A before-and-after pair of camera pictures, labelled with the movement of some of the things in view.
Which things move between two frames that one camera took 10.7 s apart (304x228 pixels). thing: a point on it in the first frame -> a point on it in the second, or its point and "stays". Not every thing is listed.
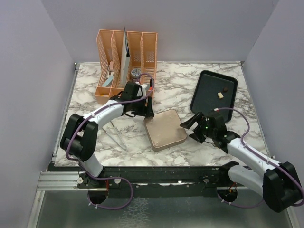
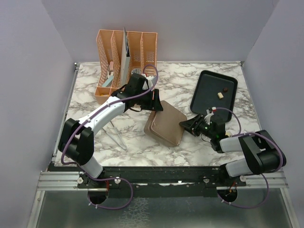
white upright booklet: x=125 y=61 stays
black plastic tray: x=214 y=90 stays
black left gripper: x=146 y=111 -> x=155 y=105
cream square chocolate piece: x=220 y=95 stays
